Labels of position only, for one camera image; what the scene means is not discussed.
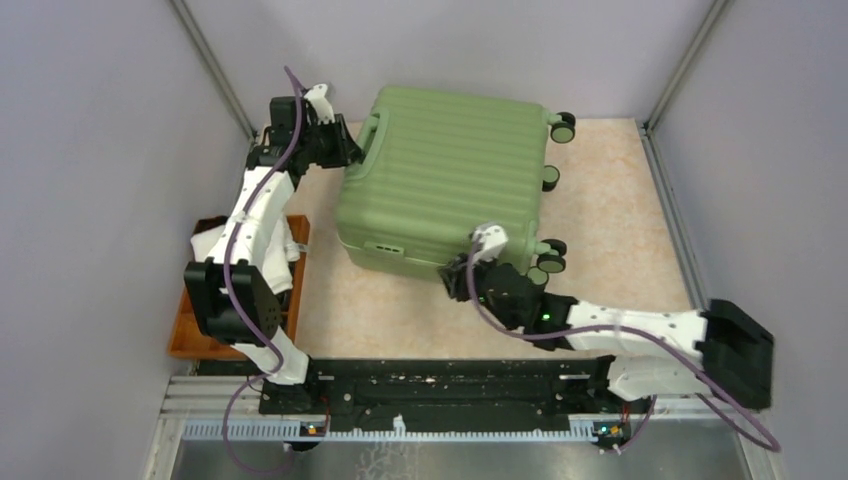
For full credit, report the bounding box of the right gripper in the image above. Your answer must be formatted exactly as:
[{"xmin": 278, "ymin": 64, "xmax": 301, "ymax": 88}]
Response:
[{"xmin": 438, "ymin": 247, "xmax": 520, "ymax": 330}]

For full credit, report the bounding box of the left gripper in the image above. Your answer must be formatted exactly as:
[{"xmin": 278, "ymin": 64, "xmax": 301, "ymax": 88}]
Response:
[{"xmin": 298, "ymin": 113, "xmax": 365, "ymax": 169}]

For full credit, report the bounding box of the green suitcase blue lining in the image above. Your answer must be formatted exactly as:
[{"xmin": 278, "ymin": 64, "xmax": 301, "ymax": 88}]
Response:
[{"xmin": 335, "ymin": 85, "xmax": 577, "ymax": 280}]

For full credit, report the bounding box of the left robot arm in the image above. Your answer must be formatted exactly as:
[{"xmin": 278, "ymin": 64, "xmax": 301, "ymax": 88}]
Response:
[{"xmin": 183, "ymin": 85, "xmax": 364, "ymax": 414}]

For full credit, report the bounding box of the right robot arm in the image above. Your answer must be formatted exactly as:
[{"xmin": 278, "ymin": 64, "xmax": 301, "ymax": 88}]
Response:
[{"xmin": 437, "ymin": 254, "xmax": 775, "ymax": 412}]

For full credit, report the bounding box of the white fluffy towel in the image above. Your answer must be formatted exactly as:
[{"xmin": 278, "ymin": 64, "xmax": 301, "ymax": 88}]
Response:
[{"xmin": 190, "ymin": 214, "xmax": 300, "ymax": 295}]

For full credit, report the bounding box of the orange wooden tray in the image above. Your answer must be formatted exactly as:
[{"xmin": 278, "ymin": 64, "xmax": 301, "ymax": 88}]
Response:
[{"xmin": 168, "ymin": 215, "xmax": 311, "ymax": 361}]

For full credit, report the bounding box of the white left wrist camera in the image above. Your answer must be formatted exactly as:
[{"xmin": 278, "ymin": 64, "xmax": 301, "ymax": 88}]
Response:
[{"xmin": 304, "ymin": 83, "xmax": 335, "ymax": 124}]

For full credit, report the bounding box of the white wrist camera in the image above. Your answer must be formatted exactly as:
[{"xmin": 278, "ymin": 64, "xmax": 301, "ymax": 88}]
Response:
[
  {"xmin": 470, "ymin": 222, "xmax": 509, "ymax": 263},
  {"xmin": 304, "ymin": 83, "xmax": 335, "ymax": 124}
]

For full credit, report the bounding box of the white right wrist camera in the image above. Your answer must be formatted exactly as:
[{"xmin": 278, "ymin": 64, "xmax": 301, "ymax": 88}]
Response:
[{"xmin": 470, "ymin": 222, "xmax": 509, "ymax": 263}]

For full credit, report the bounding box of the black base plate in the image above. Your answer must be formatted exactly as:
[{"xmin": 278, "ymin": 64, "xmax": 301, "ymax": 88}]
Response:
[{"xmin": 259, "ymin": 358, "xmax": 650, "ymax": 433}]

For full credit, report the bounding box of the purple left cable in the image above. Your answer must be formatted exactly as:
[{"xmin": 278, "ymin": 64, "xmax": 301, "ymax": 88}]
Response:
[{"xmin": 221, "ymin": 65, "xmax": 307, "ymax": 475}]

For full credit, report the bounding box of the purple cable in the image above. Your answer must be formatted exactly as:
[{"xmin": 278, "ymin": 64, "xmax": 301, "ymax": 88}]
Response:
[
  {"xmin": 464, "ymin": 241, "xmax": 783, "ymax": 456},
  {"xmin": 221, "ymin": 65, "xmax": 307, "ymax": 475}
]

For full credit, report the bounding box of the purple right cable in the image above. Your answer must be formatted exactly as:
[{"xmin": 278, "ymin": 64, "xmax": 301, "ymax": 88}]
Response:
[{"xmin": 464, "ymin": 241, "xmax": 783, "ymax": 456}]

